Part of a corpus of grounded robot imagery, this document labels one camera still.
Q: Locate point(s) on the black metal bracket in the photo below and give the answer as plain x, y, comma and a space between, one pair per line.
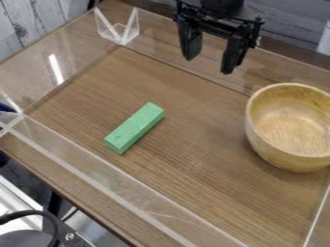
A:
69, 238

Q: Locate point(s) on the wooden brown bowl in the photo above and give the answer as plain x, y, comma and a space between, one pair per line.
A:
288, 126

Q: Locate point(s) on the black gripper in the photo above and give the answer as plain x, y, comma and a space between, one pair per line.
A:
224, 18

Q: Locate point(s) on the clear acrylic tray wall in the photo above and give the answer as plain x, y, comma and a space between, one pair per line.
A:
190, 186

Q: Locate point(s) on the green rectangular block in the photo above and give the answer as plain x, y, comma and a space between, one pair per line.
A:
137, 125

